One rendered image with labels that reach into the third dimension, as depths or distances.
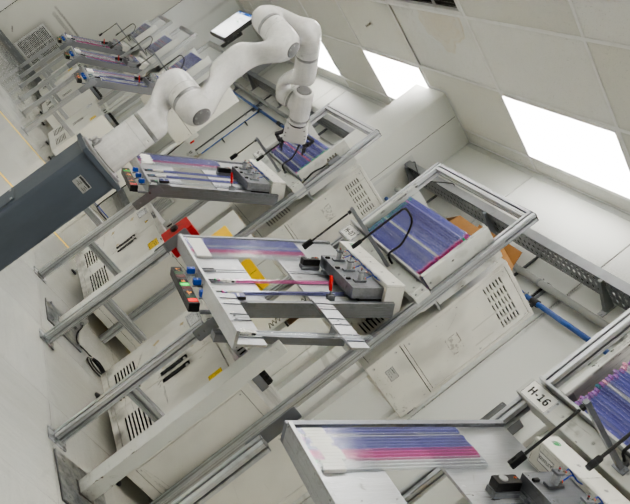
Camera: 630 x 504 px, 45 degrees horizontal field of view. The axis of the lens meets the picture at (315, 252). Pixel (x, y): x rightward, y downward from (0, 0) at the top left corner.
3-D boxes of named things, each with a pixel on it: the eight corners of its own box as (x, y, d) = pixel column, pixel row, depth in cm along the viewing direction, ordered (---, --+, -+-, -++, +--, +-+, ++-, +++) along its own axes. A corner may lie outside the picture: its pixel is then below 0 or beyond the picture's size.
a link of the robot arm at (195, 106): (171, 108, 271) (194, 138, 264) (158, 89, 260) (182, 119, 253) (283, 26, 274) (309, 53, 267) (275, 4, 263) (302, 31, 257)
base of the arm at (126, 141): (86, 147, 248) (132, 113, 249) (79, 131, 264) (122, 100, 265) (122, 190, 258) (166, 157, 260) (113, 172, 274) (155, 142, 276)
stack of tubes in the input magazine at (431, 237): (417, 273, 298) (471, 232, 300) (364, 229, 342) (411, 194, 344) (431, 295, 305) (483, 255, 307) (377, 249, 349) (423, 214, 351)
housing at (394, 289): (380, 318, 298) (387, 284, 293) (333, 270, 340) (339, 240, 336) (398, 318, 301) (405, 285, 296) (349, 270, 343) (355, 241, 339)
